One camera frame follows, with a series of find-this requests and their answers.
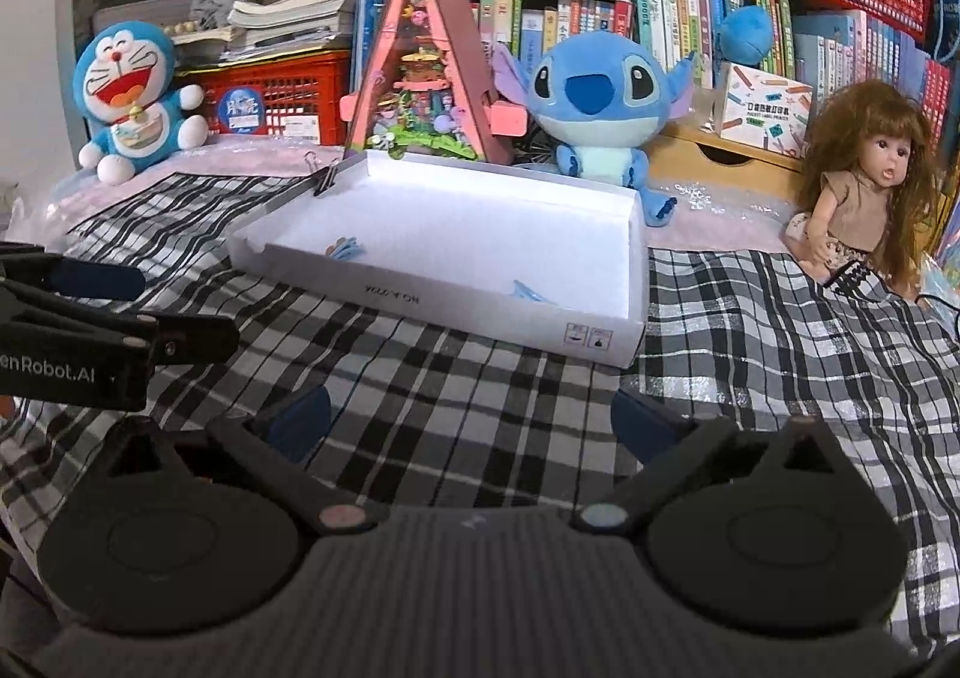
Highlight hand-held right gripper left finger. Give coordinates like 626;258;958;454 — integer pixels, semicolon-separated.
101;384;391;536

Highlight blue robot cat plush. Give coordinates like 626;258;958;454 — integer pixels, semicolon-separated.
73;18;207;185

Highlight clear plastic bag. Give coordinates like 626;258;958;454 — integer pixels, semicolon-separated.
0;181;55;245

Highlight grey cloth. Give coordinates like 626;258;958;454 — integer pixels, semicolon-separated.
191;0;242;34

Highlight black binder clip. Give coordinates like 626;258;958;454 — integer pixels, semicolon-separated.
302;151;340;197

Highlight blue alien plush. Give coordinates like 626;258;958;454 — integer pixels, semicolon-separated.
491;33;698;229

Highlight row of upright books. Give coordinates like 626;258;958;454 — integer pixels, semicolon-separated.
626;0;796;90
465;0;635;79

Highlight pink bed sheet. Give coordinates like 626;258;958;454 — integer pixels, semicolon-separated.
7;134;803;259

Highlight round blue badge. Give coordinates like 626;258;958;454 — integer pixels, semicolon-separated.
212;85;260;135

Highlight black comb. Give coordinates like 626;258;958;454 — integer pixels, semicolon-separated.
825;260;875;296

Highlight wooden drawer box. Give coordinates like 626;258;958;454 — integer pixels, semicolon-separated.
649;119;807;199

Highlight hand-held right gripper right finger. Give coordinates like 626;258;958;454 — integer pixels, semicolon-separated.
574;389;863;536

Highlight pink a-frame miniature house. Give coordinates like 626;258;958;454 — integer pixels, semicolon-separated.
341;0;530;165

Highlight blue patterned bag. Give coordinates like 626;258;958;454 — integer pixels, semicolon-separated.
926;0;960;60

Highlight brown haired doll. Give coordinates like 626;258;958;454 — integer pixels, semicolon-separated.
784;82;950;300

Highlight white label printer box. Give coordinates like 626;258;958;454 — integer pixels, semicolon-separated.
716;63;815;158

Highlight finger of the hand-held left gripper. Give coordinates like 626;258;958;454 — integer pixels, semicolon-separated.
0;286;242;367
0;243;149;304

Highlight row of blue red books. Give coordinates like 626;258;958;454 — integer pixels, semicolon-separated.
791;9;960;150

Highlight white cardboard box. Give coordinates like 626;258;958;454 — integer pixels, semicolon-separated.
225;149;647;370

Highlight black white plaid blanket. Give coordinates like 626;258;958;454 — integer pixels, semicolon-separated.
0;172;960;653

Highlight grey storage box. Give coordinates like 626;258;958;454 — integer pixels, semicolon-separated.
94;0;200;49

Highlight red plastic crate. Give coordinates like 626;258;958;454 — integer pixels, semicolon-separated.
176;52;353;146

